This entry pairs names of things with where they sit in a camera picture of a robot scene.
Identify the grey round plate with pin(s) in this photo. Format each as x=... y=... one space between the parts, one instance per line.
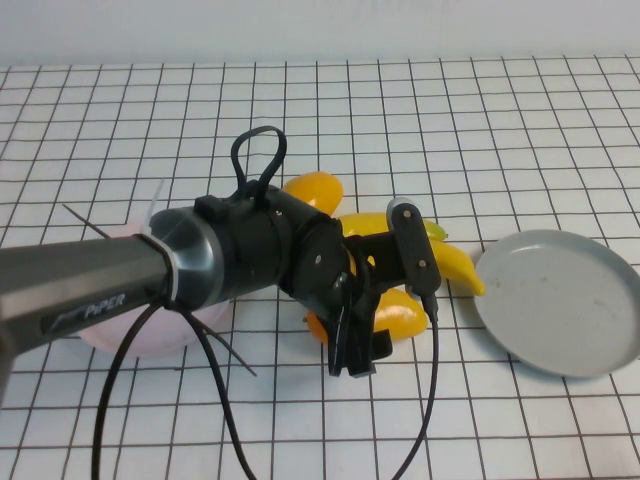
x=550 y=305

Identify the black zip tie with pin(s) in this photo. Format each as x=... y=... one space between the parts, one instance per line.
x=235 y=354
x=85 y=221

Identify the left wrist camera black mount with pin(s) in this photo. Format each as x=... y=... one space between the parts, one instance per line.
x=415 y=250

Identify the yellow banana green tip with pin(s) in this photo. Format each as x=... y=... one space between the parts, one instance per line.
x=365 y=224

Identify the white zip tie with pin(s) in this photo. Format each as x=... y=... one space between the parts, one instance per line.
x=156 y=200

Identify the pink round plate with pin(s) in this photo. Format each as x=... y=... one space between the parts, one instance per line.
x=150 y=340

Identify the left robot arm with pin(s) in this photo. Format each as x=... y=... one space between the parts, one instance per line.
x=100 y=270

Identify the white grid tablecloth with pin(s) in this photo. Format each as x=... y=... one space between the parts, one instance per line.
x=500 y=125

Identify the yellow banana green stem end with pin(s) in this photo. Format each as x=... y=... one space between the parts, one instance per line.
x=460 y=265

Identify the yellow mango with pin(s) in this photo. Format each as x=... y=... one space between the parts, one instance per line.
x=315 y=190

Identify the orange mango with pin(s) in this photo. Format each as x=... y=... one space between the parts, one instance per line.
x=400 y=315

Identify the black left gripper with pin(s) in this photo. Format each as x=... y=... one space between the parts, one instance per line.
x=325 y=300

